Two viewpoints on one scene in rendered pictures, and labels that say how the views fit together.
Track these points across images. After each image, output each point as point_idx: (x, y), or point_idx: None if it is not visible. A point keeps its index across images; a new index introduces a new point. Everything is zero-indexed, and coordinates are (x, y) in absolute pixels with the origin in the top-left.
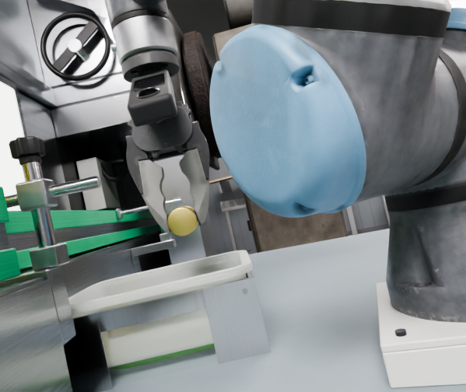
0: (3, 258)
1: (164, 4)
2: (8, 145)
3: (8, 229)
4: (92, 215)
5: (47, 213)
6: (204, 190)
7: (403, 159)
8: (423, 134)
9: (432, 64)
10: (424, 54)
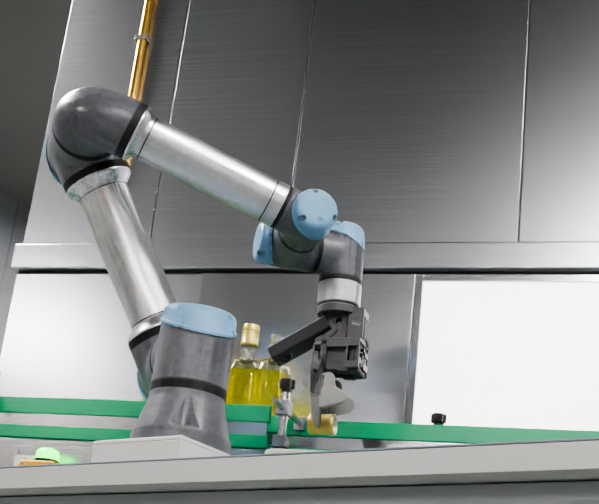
0: (255, 438)
1: (328, 268)
2: (583, 357)
3: (370, 435)
4: (548, 435)
5: (280, 418)
6: (310, 401)
7: (148, 387)
8: (146, 377)
9: (137, 355)
10: (133, 355)
